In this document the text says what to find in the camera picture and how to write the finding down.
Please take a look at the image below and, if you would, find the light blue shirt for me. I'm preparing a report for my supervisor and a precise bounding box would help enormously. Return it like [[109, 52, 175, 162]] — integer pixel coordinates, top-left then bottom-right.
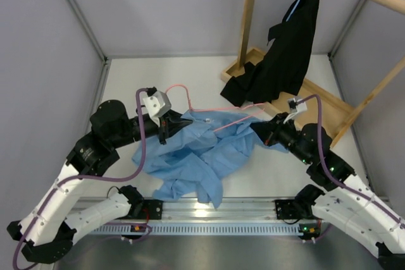
[[131, 108, 289, 210]]

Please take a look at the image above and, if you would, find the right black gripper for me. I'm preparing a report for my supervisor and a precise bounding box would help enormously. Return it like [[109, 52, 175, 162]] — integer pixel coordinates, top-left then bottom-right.
[[251, 112, 312, 164]]

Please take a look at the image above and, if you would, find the black shirt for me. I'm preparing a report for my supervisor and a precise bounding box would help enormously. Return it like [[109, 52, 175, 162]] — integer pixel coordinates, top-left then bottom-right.
[[220, 0, 320, 107]]

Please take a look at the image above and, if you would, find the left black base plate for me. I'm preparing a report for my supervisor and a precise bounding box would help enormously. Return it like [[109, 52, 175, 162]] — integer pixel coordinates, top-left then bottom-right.
[[135, 199, 163, 220]]

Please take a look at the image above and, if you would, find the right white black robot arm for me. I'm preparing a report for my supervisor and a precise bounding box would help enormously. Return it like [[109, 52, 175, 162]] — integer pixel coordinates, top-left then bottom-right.
[[251, 113, 404, 269]]

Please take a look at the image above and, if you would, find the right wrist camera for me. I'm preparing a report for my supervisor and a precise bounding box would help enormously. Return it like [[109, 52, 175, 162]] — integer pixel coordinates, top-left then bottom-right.
[[283, 96, 308, 124]]

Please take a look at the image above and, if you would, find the grey slotted cable duct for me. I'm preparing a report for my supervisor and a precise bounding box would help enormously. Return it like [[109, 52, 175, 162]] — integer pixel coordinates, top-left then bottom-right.
[[92, 222, 319, 236]]

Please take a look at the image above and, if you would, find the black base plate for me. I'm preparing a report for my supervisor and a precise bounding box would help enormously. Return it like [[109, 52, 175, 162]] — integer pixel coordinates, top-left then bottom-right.
[[135, 199, 163, 220], [275, 199, 303, 220]]

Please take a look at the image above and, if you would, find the pink wire hanger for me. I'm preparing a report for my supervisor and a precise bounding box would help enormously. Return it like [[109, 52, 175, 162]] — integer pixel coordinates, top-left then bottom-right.
[[165, 83, 265, 132]]

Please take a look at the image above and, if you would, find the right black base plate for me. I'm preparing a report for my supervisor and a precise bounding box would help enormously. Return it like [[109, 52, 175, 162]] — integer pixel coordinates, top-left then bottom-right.
[[275, 199, 303, 220]]

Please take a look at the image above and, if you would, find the aluminium mounting rail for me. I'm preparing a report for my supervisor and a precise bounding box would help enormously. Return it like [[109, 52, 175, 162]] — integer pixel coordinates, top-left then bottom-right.
[[75, 196, 390, 220]]

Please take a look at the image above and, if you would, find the wooden clothes rack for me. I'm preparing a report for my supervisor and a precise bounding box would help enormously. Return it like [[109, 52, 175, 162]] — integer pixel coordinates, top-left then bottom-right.
[[220, 0, 405, 149]]

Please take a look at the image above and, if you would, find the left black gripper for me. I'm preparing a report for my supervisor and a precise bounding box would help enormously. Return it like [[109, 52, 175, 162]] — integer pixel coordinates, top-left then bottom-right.
[[109, 109, 192, 149]]

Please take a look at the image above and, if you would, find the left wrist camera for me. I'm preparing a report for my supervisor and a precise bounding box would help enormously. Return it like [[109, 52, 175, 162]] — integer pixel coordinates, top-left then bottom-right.
[[143, 87, 171, 126]]

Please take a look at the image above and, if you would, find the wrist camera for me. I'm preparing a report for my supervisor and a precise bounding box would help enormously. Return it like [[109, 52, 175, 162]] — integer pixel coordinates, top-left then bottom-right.
[[143, 87, 171, 126], [283, 96, 308, 124]]

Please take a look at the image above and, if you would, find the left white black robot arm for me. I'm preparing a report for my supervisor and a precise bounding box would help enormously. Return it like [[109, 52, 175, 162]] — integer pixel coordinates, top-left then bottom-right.
[[7, 97, 192, 269]]

